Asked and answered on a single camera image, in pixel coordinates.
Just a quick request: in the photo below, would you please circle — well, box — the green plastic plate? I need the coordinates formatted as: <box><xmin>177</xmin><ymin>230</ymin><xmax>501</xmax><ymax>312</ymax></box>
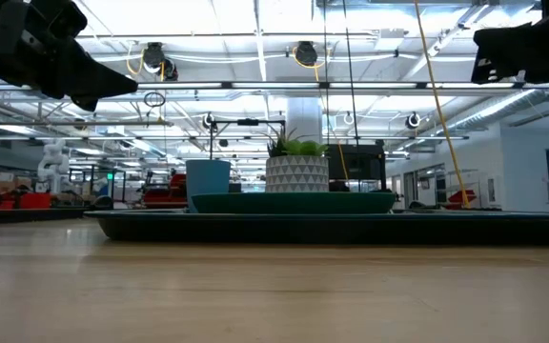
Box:
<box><xmin>191</xmin><ymin>191</ymin><xmax>397</xmax><ymax>214</ymax></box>

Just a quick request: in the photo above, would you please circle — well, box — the succulent in patterned white pot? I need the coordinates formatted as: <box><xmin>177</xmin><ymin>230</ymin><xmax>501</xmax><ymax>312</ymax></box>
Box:
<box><xmin>263</xmin><ymin>124</ymin><xmax>331</xmax><ymax>194</ymax></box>

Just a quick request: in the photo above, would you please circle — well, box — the black metal rack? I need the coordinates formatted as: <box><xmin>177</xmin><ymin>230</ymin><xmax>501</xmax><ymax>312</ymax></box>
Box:
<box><xmin>68</xmin><ymin>164</ymin><xmax>127</xmax><ymax>207</ymax></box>

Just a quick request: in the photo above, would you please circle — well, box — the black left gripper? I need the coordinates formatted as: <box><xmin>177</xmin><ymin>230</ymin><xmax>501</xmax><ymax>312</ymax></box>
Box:
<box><xmin>0</xmin><ymin>0</ymin><xmax>138</xmax><ymax>112</ymax></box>

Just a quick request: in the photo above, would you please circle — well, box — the black background gantry frame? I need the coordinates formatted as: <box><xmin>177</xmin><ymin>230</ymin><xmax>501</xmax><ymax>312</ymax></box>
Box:
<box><xmin>209</xmin><ymin>117</ymin><xmax>287</xmax><ymax>161</ymax></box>

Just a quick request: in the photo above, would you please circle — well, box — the red storage bin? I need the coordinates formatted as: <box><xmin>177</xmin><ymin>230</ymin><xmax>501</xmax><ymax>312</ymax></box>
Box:
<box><xmin>5</xmin><ymin>192</ymin><xmax>52</xmax><ymax>210</ymax></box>
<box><xmin>448</xmin><ymin>189</ymin><xmax>478</xmax><ymax>206</ymax></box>

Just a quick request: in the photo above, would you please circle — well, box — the silver ventilation duct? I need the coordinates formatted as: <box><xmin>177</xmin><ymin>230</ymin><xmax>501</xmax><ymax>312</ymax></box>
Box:
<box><xmin>455</xmin><ymin>88</ymin><xmax>549</xmax><ymax>133</ymax></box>

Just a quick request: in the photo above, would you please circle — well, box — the dark green plastic tray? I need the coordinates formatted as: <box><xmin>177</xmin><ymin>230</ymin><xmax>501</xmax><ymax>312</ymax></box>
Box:
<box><xmin>85</xmin><ymin>209</ymin><xmax>549</xmax><ymax>246</ymax></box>

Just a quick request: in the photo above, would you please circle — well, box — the black ceiling cable reel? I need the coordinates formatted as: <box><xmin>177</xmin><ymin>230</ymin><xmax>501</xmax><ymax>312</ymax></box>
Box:
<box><xmin>161</xmin><ymin>57</ymin><xmax>180</xmax><ymax>82</ymax></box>
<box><xmin>295</xmin><ymin>40</ymin><xmax>319</xmax><ymax>68</ymax></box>
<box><xmin>141</xmin><ymin>41</ymin><xmax>168</xmax><ymax>70</ymax></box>

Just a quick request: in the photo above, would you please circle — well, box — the black computer case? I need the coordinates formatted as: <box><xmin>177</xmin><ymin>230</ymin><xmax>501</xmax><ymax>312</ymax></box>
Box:
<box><xmin>326</xmin><ymin>144</ymin><xmax>387</xmax><ymax>193</ymax></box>

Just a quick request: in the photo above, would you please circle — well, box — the thin black hanging cable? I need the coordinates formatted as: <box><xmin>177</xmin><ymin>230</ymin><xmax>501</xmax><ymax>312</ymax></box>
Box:
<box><xmin>322</xmin><ymin>0</ymin><xmax>328</xmax><ymax>144</ymax></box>

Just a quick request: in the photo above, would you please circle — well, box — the yellow hanging cable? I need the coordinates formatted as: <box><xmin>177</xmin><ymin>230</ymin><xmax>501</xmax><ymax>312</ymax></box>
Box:
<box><xmin>413</xmin><ymin>0</ymin><xmax>471</xmax><ymax>210</ymax></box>

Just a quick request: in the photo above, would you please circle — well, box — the hanging black cable loop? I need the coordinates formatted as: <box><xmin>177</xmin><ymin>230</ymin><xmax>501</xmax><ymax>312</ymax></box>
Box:
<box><xmin>142</xmin><ymin>91</ymin><xmax>168</xmax><ymax>109</ymax></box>

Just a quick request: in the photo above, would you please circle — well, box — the blue plastic cup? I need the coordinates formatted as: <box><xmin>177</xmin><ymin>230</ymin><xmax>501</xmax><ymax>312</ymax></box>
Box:
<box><xmin>185</xmin><ymin>159</ymin><xmax>233</xmax><ymax>214</ymax></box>

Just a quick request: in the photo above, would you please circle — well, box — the red tool cart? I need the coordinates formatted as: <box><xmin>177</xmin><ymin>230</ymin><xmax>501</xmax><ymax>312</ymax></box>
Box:
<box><xmin>143</xmin><ymin>172</ymin><xmax>189</xmax><ymax>210</ymax></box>

